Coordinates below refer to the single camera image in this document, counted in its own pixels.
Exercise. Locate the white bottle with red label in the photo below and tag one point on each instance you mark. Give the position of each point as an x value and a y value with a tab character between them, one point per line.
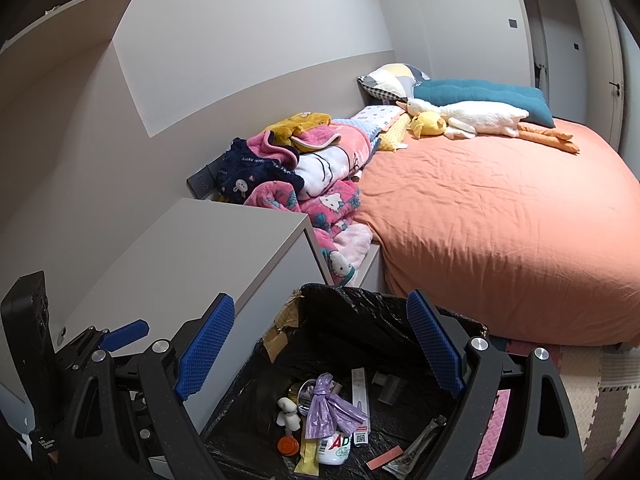
337	452

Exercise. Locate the grey door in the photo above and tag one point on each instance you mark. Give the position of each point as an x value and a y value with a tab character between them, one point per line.
565	20

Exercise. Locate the cardboard box bin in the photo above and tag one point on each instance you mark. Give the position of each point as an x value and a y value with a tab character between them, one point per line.
282	325

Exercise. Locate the bed with orange sheet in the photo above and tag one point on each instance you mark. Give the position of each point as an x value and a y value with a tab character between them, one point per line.
490	230

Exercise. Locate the purple plastic bag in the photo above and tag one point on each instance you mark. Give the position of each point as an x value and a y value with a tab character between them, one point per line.
330	410

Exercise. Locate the gold foil can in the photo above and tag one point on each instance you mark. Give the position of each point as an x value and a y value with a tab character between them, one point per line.
299	392

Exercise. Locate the grey plastic piece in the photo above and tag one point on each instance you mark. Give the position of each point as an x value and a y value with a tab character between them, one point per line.
387	390

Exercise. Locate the yellow dotted pillow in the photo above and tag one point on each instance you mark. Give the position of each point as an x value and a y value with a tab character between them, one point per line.
392	137

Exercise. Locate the orange plastic cap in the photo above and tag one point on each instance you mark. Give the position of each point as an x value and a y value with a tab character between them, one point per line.
288	445

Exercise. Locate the white dotted small pillow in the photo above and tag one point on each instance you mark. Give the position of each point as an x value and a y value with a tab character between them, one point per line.
377	116

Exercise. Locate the teal cushion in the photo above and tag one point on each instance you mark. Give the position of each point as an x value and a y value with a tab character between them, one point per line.
480	92

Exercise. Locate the yellow duck plush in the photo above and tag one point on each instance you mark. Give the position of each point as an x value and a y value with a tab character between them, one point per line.
427	125

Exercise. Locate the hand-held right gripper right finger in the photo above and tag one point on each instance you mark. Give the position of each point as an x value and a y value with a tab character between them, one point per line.
435	345

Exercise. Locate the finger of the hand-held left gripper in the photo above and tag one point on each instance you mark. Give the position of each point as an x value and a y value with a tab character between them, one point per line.
125	334

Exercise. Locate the pink fleece blanket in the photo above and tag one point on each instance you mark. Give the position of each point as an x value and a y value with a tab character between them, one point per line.
340	142

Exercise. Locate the white plastic pieces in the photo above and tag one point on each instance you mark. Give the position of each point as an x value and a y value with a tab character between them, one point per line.
289	412

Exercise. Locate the navy printed garment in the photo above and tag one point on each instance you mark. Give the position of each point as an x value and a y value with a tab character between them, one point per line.
250	175

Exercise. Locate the dark wall socket panel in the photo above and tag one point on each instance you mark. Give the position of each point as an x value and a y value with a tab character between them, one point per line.
202	180

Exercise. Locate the white goose plush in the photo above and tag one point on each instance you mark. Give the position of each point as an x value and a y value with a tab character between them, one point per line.
480	117

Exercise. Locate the silver foil wrapper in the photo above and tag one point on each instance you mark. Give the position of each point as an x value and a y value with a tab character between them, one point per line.
415	447

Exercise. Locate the checkered pillow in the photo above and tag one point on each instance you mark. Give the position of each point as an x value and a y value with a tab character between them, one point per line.
387	80

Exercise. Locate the long white carton box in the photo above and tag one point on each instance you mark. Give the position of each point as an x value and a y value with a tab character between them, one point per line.
360	395

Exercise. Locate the round metal desk grommet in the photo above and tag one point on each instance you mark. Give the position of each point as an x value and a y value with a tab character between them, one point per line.
63	334

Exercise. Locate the grey wall cabinet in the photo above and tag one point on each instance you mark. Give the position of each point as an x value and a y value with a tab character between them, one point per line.
65	5

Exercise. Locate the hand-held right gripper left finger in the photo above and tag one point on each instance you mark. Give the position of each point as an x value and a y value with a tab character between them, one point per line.
202	350

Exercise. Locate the yellow snack wrapper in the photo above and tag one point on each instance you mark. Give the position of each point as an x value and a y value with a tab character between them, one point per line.
307	457

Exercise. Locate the blue dotted blanket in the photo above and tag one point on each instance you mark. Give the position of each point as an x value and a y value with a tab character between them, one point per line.
352	125

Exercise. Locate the beige foam floor mat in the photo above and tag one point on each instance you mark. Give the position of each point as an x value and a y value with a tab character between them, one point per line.
600	390

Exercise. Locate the yellow garment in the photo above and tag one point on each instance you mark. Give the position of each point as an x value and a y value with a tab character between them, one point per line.
300	127

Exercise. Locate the small red block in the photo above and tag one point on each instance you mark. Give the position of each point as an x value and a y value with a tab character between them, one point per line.
384	457

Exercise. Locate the pink foam floor mat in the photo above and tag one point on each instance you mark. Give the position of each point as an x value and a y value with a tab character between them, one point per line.
492	435

